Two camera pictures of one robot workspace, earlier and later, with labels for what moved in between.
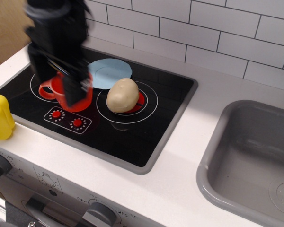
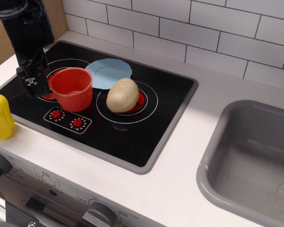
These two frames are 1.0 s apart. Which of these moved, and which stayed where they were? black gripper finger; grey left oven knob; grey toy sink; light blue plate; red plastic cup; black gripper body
Moved: black gripper finger; black gripper body
Stayed: light blue plate; grey left oven knob; red plastic cup; grey toy sink
